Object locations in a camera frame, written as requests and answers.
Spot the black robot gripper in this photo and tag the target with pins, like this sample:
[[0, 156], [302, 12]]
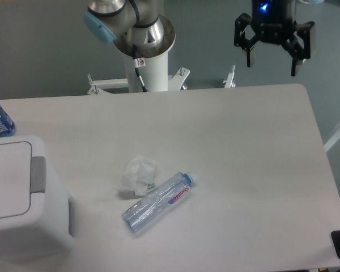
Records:
[[273, 22]]

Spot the silver robot arm blue cap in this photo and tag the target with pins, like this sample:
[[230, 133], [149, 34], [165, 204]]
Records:
[[109, 20]]

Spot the grey trash can lid button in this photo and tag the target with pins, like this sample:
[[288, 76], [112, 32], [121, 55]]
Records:
[[38, 174]]

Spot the white trash can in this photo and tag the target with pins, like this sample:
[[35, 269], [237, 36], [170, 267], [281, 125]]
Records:
[[31, 224]]

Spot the crumpled clear plastic wrapper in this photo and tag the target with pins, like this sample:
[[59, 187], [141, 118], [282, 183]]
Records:
[[138, 178]]

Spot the clear empty plastic bottle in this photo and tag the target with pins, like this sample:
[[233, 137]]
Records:
[[165, 196]]

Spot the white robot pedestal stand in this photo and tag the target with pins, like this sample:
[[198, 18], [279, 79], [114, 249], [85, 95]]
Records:
[[143, 74]]

